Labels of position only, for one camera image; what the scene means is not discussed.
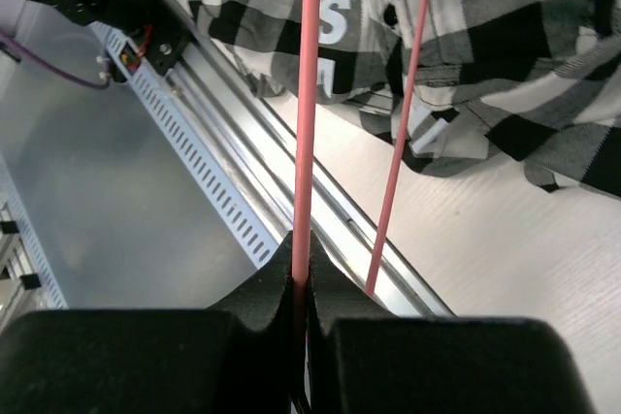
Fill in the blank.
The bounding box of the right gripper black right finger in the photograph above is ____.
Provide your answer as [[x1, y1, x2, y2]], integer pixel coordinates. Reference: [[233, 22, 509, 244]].
[[308, 236, 595, 414]]

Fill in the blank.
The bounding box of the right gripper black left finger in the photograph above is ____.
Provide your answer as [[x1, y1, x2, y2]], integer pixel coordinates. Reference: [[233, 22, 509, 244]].
[[1, 239, 292, 413]]

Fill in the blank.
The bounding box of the black white checkered shirt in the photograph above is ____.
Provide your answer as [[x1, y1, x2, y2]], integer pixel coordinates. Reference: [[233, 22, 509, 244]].
[[179, 0, 621, 201]]

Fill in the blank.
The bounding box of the pink wire hanger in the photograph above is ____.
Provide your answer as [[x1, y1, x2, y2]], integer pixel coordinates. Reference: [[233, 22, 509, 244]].
[[291, 0, 428, 297]]

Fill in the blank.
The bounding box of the slotted grey cable duct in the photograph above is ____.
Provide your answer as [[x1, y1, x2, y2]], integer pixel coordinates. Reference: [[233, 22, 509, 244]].
[[90, 22, 278, 268]]

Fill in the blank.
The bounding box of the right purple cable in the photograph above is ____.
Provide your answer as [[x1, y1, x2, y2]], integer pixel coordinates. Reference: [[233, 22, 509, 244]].
[[0, 30, 112, 91]]

